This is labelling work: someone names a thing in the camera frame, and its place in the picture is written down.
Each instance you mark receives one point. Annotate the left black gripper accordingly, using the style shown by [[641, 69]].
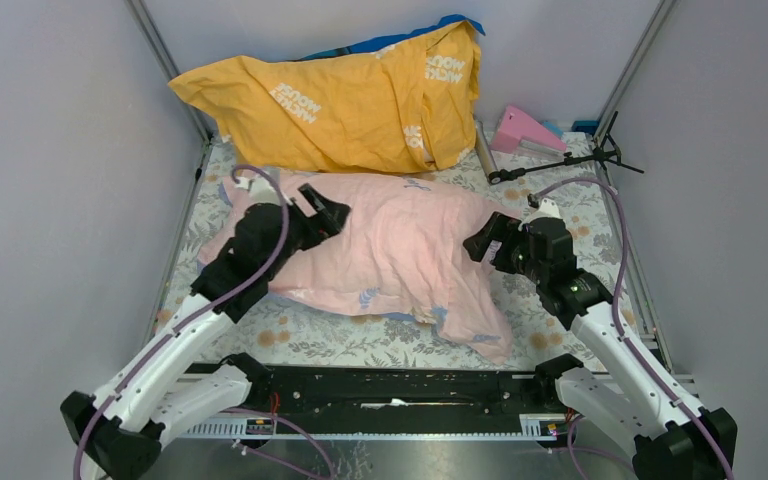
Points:
[[317, 229]]

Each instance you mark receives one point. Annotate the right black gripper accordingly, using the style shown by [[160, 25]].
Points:
[[498, 228]]

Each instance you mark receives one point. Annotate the blue Elsa pillowcase pink inside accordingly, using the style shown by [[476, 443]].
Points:
[[400, 254]]

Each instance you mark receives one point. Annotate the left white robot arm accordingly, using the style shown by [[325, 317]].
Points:
[[121, 429]]

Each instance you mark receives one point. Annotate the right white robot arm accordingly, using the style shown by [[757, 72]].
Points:
[[665, 430]]

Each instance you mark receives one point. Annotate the yellow Mickey Mouse pillow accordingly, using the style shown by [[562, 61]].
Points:
[[407, 107]]

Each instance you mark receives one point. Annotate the blue cloth behind pillow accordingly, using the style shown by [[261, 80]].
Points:
[[378, 43]]

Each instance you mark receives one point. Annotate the floral patterned mat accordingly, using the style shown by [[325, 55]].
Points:
[[280, 331]]

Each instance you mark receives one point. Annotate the metal cylinder rod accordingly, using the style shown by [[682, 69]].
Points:
[[484, 154]]

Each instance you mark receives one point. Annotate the pink wedge block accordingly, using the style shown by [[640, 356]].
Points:
[[517, 129]]

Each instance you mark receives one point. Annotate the black tripod stand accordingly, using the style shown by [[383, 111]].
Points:
[[605, 151]]

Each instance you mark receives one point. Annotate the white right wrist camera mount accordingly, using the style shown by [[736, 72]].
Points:
[[542, 208]]

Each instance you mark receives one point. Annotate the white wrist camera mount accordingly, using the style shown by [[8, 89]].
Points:
[[542, 208], [256, 189]]

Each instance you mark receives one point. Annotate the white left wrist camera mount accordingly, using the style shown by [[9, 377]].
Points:
[[256, 189]]

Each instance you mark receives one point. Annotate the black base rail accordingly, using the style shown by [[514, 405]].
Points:
[[342, 403]]

